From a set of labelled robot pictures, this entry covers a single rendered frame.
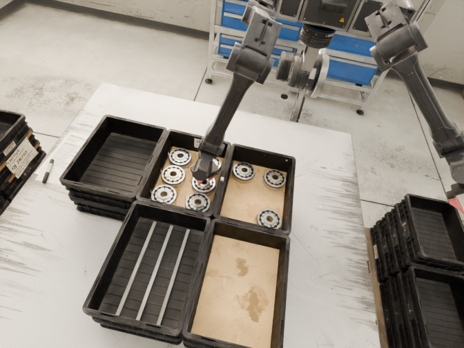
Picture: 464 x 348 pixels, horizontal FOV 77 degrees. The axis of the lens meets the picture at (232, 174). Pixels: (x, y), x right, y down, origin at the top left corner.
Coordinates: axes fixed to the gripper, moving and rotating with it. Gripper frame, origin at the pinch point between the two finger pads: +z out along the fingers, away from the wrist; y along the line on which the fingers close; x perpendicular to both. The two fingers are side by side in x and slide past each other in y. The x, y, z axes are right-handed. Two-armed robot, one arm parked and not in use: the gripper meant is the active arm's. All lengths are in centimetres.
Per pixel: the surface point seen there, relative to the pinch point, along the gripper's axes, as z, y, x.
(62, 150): 18, -47, 59
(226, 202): 3.9, 4.6, -12.1
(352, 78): 57, 208, 71
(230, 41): 46, 117, 154
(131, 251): 3.0, -37.6, -13.3
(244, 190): 4.2, 14.9, -10.2
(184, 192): 4.0, -8.7, 1.0
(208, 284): 2.7, -19.1, -38.0
